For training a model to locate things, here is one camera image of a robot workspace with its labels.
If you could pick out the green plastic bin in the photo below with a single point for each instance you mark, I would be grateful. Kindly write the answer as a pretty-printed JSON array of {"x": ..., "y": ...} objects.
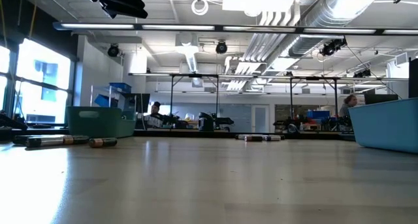
[{"x": 98, "y": 124}]

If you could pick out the silver and black AA battery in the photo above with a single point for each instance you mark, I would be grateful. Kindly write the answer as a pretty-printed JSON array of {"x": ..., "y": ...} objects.
[
  {"x": 49, "y": 141},
  {"x": 240, "y": 136},
  {"x": 272, "y": 138}
]

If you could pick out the blue plastic bin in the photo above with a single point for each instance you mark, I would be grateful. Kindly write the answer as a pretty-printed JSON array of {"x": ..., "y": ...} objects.
[{"x": 385, "y": 126}]

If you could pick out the background black robot arm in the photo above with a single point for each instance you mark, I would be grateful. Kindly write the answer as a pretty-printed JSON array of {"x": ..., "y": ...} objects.
[{"x": 225, "y": 121}]

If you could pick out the long linear ceiling light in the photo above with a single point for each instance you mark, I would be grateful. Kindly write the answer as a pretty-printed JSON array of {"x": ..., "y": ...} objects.
[{"x": 176, "y": 27}]

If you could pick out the blue storage bin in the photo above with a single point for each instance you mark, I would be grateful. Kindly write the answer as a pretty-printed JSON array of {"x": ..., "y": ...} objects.
[
  {"x": 121, "y": 87},
  {"x": 102, "y": 100},
  {"x": 318, "y": 114}
]

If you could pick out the black monitor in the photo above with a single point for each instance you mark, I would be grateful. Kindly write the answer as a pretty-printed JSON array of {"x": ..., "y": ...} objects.
[
  {"x": 143, "y": 103},
  {"x": 380, "y": 99}
]

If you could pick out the large bright window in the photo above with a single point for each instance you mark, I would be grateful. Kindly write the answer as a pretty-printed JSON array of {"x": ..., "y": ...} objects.
[{"x": 42, "y": 70}]

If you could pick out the person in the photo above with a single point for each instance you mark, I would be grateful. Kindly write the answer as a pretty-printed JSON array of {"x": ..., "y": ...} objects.
[
  {"x": 348, "y": 101},
  {"x": 156, "y": 114}
]

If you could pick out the white ceiling light panel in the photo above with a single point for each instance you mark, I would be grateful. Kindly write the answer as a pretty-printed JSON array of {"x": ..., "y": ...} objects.
[{"x": 258, "y": 3}]

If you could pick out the black cylindrical device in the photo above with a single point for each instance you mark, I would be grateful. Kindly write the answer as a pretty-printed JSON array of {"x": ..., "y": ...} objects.
[{"x": 205, "y": 122}]

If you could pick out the small AA battery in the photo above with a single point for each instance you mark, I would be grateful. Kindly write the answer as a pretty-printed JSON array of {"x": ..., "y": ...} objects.
[{"x": 23, "y": 138}]

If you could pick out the pale grey door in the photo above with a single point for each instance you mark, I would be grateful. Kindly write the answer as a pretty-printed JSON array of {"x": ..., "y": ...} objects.
[{"x": 260, "y": 119}]

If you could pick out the small grey rounded object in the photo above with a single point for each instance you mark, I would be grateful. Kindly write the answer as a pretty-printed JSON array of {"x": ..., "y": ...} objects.
[{"x": 293, "y": 128}]

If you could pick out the black upright panel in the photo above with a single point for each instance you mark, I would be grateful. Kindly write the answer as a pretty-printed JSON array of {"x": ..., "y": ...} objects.
[{"x": 414, "y": 77}]

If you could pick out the white hanging duct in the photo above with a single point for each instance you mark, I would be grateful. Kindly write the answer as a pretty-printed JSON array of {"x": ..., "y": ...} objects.
[{"x": 191, "y": 59}]

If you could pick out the black metal rig frame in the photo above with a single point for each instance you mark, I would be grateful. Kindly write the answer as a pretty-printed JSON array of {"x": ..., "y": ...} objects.
[{"x": 196, "y": 75}]

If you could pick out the black aluminium table frame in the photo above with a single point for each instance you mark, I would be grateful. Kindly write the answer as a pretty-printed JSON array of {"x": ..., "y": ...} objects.
[{"x": 196, "y": 134}]

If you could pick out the silver ventilation duct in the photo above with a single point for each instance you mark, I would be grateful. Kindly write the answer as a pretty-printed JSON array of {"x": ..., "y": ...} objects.
[{"x": 326, "y": 11}]

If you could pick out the black ceiling camera cluster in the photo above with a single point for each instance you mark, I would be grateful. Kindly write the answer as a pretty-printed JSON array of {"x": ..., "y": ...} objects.
[
  {"x": 362, "y": 73},
  {"x": 333, "y": 47}
]

